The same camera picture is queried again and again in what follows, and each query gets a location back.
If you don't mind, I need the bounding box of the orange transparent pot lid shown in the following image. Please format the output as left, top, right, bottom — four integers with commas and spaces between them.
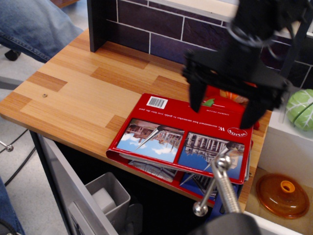
256, 173, 310, 219

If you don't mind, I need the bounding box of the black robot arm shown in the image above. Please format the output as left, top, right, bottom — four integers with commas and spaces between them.
182, 0, 313, 129

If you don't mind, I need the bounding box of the white block in bin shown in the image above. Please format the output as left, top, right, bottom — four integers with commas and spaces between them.
92, 188, 116, 214

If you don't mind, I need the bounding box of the black floor cable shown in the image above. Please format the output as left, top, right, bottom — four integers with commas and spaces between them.
0, 128, 37, 187

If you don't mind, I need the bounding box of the black chair caster wheel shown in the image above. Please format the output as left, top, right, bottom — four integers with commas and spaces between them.
4, 50, 21, 61

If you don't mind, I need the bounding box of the red spiral-bound guide book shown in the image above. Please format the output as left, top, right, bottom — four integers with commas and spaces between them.
106, 94, 252, 198

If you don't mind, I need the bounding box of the grey plastic bin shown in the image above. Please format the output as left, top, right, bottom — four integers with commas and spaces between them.
86, 172, 131, 232

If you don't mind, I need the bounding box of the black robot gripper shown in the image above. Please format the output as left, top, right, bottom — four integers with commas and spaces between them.
182, 39, 289, 129

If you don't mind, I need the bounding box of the light wooden shelf board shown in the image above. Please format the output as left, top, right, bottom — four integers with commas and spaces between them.
152, 0, 239, 21

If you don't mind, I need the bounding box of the blue jeans leg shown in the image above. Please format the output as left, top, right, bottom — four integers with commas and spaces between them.
0, 0, 83, 63

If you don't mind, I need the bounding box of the red toy chili pepper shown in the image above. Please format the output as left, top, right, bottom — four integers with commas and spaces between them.
202, 95, 245, 128

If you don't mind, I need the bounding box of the orange salmon sushi toy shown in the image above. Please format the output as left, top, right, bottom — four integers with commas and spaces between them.
220, 89, 249, 105

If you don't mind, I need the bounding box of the metal clamp screw handle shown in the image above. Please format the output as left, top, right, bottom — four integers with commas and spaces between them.
193, 154, 242, 217

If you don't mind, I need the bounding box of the grey open cabinet door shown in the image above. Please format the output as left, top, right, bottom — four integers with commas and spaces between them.
38, 135, 117, 235

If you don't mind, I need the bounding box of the green toy cabbage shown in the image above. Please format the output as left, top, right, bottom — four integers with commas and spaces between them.
286, 89, 313, 131

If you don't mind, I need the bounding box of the black shelf post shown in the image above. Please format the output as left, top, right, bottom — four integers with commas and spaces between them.
280, 0, 313, 85

